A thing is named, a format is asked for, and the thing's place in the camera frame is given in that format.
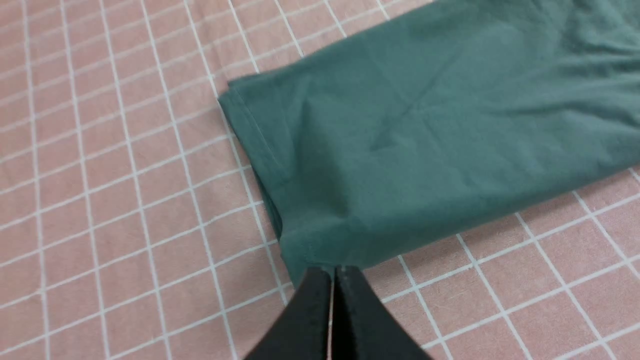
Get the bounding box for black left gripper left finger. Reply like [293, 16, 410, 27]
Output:
[245, 268, 332, 360]

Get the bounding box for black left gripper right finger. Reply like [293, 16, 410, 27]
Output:
[330, 266, 432, 360]

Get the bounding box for green long-sleeve top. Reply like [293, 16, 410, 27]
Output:
[218, 0, 640, 283]

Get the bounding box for pink checkered tablecloth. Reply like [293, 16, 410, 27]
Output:
[0, 0, 640, 360]

